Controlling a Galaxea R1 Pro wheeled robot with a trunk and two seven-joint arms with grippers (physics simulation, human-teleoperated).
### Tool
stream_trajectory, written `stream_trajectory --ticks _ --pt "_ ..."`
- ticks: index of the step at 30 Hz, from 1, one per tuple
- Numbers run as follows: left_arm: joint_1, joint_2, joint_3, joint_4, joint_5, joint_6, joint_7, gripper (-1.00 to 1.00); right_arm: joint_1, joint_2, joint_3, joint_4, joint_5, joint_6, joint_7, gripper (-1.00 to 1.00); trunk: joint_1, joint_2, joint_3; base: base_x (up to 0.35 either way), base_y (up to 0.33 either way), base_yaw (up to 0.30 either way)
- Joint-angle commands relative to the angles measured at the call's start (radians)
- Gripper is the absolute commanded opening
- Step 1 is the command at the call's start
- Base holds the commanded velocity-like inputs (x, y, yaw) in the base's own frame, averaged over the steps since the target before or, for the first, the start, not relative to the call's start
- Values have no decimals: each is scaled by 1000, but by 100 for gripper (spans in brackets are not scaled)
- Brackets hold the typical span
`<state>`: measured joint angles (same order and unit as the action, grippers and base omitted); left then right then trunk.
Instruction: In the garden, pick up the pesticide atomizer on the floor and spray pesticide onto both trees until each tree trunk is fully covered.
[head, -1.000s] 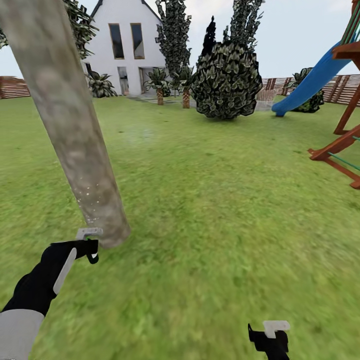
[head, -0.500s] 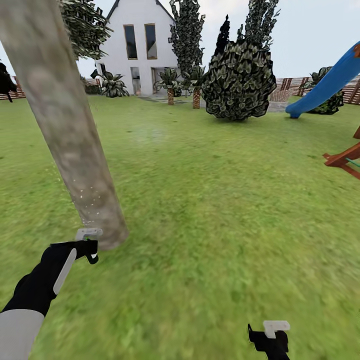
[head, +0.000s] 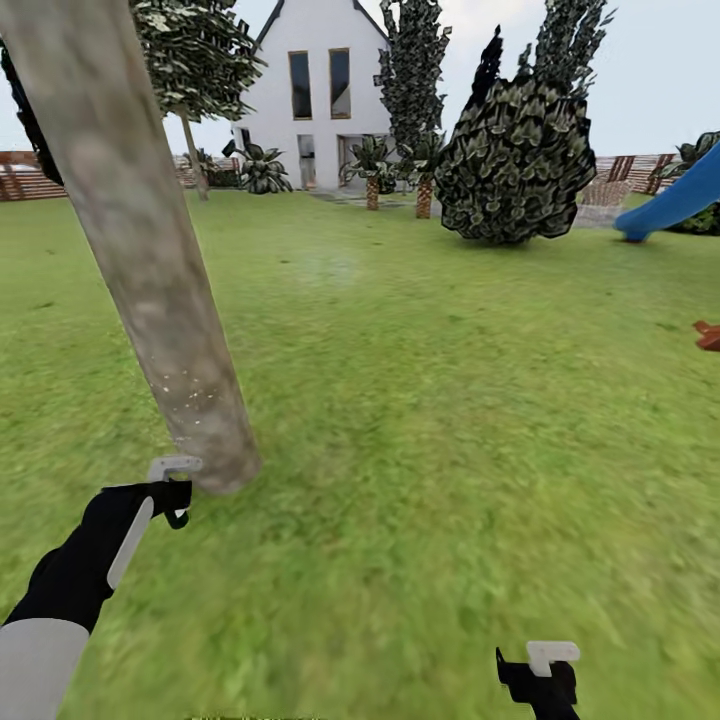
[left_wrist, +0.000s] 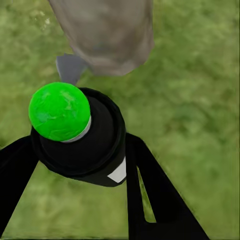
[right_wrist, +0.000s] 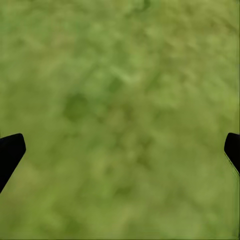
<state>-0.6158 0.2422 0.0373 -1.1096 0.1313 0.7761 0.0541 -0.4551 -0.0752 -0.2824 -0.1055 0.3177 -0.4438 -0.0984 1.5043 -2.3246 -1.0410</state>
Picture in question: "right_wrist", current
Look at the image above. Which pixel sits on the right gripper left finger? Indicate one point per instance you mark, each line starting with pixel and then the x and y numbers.
pixel 12 149

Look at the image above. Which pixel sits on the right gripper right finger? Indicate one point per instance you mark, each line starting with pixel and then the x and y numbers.
pixel 232 149

